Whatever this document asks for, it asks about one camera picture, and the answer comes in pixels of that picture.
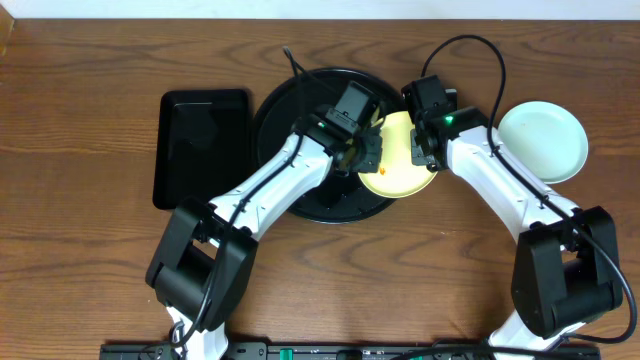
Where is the yellow plate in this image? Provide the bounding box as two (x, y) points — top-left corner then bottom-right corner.
(358, 111), (436, 199)

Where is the green yellow sponge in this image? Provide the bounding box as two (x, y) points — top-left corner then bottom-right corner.
(346, 104), (386, 173)

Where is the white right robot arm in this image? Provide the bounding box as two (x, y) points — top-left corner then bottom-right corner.
(410, 104), (638, 358)

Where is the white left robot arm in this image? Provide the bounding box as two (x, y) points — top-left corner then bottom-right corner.
(145, 111), (386, 359)

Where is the round black tray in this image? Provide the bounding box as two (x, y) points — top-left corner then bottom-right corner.
(254, 67), (406, 224)

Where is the black rectangular water tray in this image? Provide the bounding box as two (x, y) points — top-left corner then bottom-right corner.
(152, 89), (252, 210)

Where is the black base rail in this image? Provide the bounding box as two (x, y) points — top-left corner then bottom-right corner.
(98, 340), (601, 360)

